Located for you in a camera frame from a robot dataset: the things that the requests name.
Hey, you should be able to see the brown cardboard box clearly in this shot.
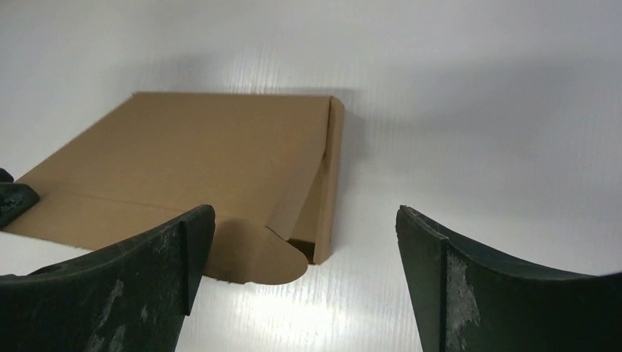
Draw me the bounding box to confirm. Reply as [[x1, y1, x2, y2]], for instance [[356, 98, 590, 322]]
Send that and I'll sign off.
[[7, 92, 345, 285]]

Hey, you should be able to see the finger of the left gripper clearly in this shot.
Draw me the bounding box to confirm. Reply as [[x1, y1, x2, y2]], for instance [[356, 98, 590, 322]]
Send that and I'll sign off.
[[1, 168, 40, 229]]

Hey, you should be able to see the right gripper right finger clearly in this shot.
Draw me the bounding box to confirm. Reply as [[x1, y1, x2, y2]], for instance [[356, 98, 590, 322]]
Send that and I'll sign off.
[[395, 205, 621, 351]]

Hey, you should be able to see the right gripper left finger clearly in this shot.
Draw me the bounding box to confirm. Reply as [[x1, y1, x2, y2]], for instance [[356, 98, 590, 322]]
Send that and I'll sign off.
[[1, 205, 215, 351]]

